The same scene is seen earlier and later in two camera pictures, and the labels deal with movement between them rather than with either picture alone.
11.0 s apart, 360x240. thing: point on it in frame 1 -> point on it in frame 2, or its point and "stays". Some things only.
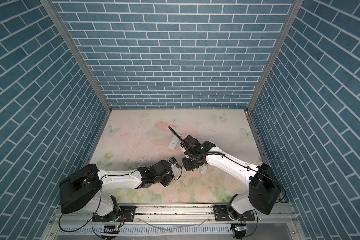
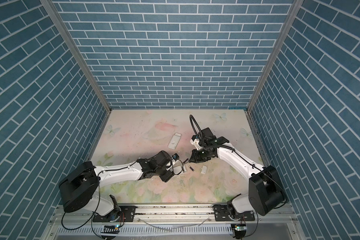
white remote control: (174, 141) stays
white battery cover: (204, 169) stays
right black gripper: (186, 165) -> (195, 157)
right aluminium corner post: (289, 22) stays
